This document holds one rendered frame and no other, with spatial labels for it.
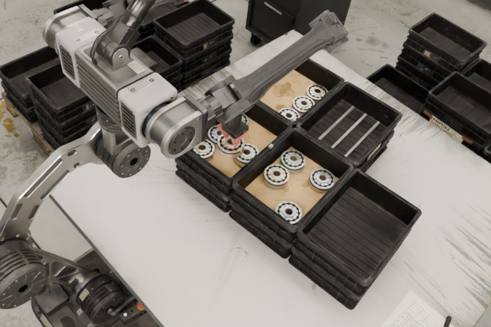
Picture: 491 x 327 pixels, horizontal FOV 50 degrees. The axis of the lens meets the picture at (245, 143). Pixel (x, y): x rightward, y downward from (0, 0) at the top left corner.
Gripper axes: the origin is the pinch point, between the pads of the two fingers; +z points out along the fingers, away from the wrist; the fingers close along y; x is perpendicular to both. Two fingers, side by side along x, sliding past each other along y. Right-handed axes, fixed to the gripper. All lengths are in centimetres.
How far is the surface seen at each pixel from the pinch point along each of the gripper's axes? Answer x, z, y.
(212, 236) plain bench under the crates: 17.8, 33.8, -11.7
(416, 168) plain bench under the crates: -76, 35, -44
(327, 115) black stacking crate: -57, 21, -3
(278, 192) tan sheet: -9.7, 21.1, -18.9
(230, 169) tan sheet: -2.4, 20.6, 1.2
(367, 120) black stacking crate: -70, 21, -17
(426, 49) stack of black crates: -176, 51, 12
